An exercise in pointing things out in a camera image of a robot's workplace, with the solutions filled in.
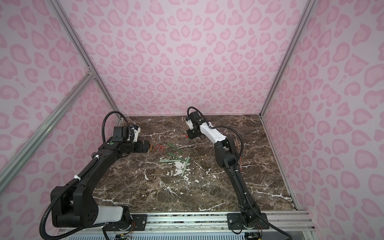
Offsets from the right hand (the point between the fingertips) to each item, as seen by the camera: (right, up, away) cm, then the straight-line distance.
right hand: (192, 133), depth 106 cm
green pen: (-8, -12, -7) cm, 16 cm away
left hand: (-28, -4, -20) cm, 35 cm away
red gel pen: (-7, -2, 0) cm, 7 cm away
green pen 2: (-10, -15, -9) cm, 20 cm away
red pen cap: (-21, -9, -6) cm, 24 cm away
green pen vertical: (-4, -20, -14) cm, 24 cm away
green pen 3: (-14, -17, -11) cm, 25 cm away
